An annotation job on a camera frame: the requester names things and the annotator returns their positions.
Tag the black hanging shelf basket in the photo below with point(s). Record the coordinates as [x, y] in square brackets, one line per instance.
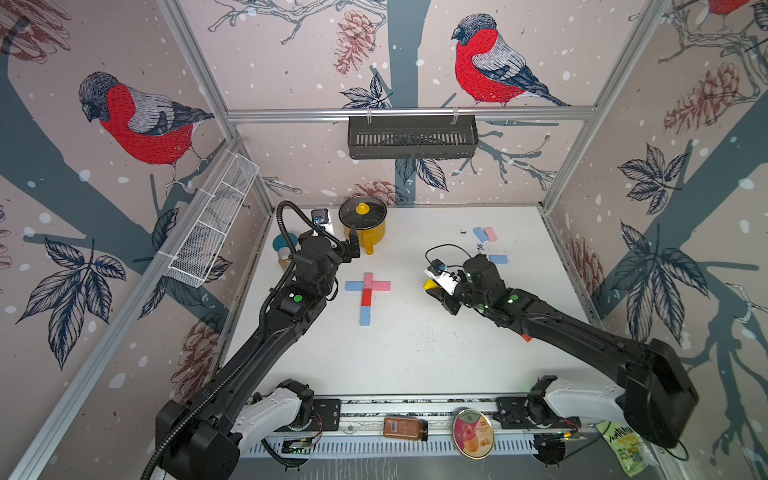
[412, 137]

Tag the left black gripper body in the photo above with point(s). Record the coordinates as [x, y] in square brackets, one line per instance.
[335, 257]

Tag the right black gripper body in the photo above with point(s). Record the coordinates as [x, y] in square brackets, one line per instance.
[466, 294]

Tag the brown spice jar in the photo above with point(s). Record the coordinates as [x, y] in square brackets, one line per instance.
[284, 258]

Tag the white wire basket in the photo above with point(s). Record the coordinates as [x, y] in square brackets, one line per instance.
[193, 262]

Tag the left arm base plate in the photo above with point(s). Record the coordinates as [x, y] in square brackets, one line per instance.
[325, 415]

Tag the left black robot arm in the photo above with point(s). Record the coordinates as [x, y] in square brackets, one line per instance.
[204, 437]

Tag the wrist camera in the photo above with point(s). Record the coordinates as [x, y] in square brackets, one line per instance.
[438, 273]
[322, 219]

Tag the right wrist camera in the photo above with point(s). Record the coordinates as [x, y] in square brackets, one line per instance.
[438, 273]

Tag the green snack packet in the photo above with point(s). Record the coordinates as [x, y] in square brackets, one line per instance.
[631, 451]

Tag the yellow pot with handle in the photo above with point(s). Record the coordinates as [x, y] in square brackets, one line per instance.
[368, 237]

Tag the brown packet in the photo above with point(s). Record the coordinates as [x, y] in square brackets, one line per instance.
[405, 428]

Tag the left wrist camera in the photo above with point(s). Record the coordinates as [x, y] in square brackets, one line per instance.
[322, 219]

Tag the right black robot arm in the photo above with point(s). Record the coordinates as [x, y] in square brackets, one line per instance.
[659, 396]

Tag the glass lid yellow knob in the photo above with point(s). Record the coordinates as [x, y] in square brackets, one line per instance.
[362, 213]

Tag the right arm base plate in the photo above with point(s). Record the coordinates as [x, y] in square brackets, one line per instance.
[520, 412]

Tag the pink round cup lid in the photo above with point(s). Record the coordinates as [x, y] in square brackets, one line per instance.
[473, 434]

